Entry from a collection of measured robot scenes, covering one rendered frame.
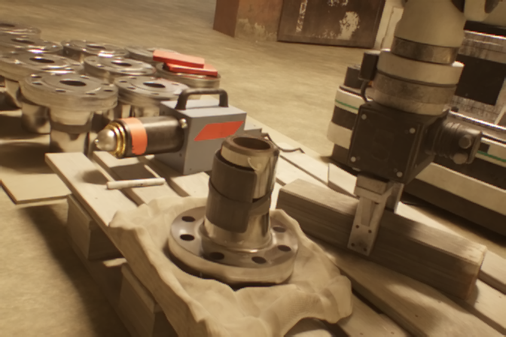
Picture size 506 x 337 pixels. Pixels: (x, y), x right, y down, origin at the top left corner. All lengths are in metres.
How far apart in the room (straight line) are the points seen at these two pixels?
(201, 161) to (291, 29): 4.32
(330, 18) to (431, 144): 4.95
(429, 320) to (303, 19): 4.89
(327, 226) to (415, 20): 0.47
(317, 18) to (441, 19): 4.85
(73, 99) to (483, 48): 1.34
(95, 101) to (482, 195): 1.24
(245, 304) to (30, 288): 0.49
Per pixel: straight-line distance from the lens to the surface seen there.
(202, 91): 1.54
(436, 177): 2.01
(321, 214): 1.27
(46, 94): 1.75
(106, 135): 1.40
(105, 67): 2.15
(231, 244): 1.07
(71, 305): 1.24
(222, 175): 1.03
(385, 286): 1.19
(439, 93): 1.15
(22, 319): 1.21
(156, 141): 1.44
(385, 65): 1.15
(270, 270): 1.05
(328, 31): 6.10
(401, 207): 1.55
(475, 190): 1.96
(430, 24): 1.14
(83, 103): 1.74
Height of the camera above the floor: 0.71
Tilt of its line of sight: 19 degrees down
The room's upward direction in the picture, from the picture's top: 11 degrees clockwise
